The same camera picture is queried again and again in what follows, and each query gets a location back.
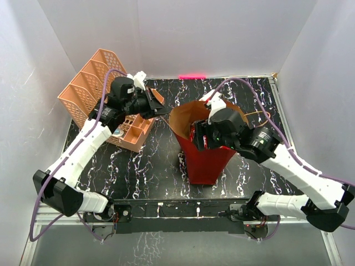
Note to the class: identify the red cookie snack bag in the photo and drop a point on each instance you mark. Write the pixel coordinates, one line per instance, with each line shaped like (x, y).
(198, 135)

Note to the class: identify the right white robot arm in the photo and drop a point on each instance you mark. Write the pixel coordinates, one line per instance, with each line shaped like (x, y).
(324, 203)

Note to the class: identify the peach plastic file organizer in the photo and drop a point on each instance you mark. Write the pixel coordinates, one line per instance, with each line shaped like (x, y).
(101, 93)

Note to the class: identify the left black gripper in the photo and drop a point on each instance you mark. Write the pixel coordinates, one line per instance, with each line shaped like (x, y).
(153, 105)

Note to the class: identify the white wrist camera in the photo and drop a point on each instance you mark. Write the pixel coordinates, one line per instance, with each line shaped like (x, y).
(138, 79)
(213, 102)

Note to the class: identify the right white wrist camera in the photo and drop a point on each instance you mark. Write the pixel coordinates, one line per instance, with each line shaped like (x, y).
(213, 102)

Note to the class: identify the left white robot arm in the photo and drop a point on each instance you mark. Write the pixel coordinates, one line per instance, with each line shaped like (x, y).
(56, 187)

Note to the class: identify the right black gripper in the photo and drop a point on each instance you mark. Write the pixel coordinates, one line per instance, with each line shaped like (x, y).
(202, 127)

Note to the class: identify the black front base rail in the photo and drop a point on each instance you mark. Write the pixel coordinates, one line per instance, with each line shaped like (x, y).
(175, 215)

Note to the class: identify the red paper bag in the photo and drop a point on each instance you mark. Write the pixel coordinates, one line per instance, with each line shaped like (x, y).
(205, 166)

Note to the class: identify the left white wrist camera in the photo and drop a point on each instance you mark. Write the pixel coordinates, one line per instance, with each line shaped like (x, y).
(138, 79)

